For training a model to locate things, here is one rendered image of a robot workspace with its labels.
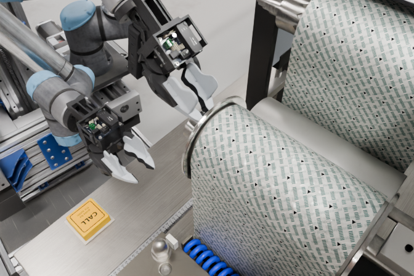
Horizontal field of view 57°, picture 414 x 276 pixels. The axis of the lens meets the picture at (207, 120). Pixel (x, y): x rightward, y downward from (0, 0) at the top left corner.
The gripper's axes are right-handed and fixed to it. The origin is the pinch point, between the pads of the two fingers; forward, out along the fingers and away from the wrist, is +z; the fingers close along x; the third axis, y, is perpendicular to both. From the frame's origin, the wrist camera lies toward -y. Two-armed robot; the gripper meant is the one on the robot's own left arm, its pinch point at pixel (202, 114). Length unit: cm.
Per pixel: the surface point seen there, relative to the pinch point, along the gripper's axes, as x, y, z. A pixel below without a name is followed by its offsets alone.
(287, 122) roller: 9.4, 5.3, 9.2
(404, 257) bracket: -3.2, 24.4, 23.3
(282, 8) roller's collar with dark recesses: 20.4, 7.4, -6.7
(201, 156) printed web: -7.6, 6.3, 3.6
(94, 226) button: -18.5, -35.4, 9.3
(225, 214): -8.3, 3.0, 13.5
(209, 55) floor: 131, -171, -8
